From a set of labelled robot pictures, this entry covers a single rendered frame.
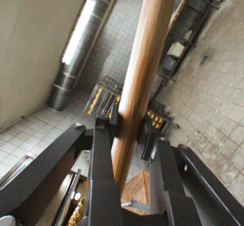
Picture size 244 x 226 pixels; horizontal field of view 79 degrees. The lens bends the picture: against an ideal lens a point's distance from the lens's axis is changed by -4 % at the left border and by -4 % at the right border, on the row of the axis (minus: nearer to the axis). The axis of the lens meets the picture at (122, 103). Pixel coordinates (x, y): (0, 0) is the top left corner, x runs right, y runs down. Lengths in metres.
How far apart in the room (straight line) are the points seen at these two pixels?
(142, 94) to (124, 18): 5.10
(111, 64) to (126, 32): 1.08
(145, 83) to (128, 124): 0.05
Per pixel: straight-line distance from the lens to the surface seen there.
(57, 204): 1.92
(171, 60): 4.60
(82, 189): 2.36
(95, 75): 5.21
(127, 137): 0.17
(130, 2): 5.36
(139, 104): 0.16
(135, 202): 1.49
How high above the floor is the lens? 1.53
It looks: 7 degrees down
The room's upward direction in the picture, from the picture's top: 63 degrees counter-clockwise
